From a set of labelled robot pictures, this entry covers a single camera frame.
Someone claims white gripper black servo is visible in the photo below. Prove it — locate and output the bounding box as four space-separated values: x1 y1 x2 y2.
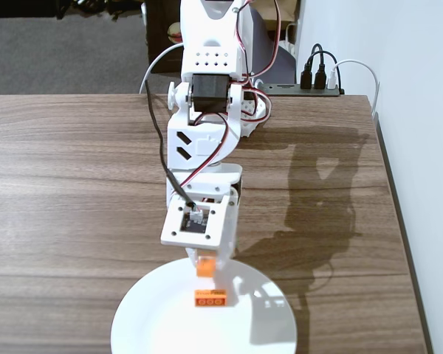
165 163 244 276

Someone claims orange printed lego block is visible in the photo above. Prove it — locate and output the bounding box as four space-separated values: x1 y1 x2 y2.
193 289 230 308
196 254 217 277

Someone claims white round plate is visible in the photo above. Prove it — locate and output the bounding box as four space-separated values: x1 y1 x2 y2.
110 257 298 354

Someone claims dark grey power strip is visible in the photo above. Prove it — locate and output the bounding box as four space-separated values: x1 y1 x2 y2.
256 83 345 97

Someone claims grey blue chair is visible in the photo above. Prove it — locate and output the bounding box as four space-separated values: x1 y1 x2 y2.
249 7 297 85

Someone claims round cream red object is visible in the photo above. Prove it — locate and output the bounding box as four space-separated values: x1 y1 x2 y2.
168 21 182 44

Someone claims dark wooden cabinet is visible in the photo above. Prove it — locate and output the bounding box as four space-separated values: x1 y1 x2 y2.
143 0 185 74

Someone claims brown paper bag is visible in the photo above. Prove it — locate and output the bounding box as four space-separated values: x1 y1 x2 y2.
250 0 300 23

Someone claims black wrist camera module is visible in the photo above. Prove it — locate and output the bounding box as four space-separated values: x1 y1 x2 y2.
180 206 210 234

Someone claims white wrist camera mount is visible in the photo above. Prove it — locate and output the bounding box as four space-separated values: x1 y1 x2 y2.
160 194 232 255

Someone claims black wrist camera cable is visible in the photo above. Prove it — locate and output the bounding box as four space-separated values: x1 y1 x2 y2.
145 81 197 215

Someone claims red black white servo wire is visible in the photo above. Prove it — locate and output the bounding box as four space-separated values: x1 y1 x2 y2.
233 5 253 80
250 0 283 79
243 83 273 128
175 110 233 195

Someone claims thin white cable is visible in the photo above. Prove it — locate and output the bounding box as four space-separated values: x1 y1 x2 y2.
139 43 185 94

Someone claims black plug with cable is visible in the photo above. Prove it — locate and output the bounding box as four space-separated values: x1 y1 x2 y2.
305 50 343 91
300 43 324 90

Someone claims white plug with cable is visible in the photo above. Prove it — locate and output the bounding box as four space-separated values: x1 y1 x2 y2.
326 58 380 119

